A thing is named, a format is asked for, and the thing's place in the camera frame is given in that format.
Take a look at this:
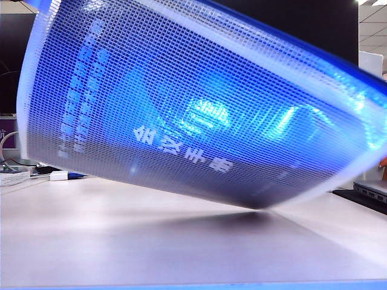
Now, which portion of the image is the black rounded device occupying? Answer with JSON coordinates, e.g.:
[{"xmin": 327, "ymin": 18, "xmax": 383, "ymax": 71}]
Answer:
[{"xmin": 32, "ymin": 164, "xmax": 55, "ymax": 176}]

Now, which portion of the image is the purple and grey box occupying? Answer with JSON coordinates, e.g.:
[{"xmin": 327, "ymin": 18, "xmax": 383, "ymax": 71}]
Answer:
[{"xmin": 0, "ymin": 116, "xmax": 18, "ymax": 149}]

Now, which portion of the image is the white papers stack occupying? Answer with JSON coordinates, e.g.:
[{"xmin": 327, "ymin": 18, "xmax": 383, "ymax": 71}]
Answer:
[{"xmin": 0, "ymin": 169, "xmax": 33, "ymax": 187}]

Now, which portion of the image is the white office partition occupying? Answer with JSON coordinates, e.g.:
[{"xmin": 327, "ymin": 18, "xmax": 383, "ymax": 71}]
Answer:
[{"xmin": 359, "ymin": 50, "xmax": 387, "ymax": 81}]

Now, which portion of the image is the silver laptop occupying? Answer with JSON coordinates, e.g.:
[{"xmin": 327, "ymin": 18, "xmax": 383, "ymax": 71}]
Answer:
[{"xmin": 352, "ymin": 178, "xmax": 387, "ymax": 204}]

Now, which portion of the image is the white video adapter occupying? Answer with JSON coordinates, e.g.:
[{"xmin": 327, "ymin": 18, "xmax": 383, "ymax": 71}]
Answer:
[{"xmin": 49, "ymin": 170, "xmax": 71, "ymax": 182}]

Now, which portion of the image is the transparent mesh file bag blue zipper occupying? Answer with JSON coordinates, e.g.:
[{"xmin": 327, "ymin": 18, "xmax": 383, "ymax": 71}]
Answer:
[{"xmin": 16, "ymin": 0, "xmax": 387, "ymax": 211}]

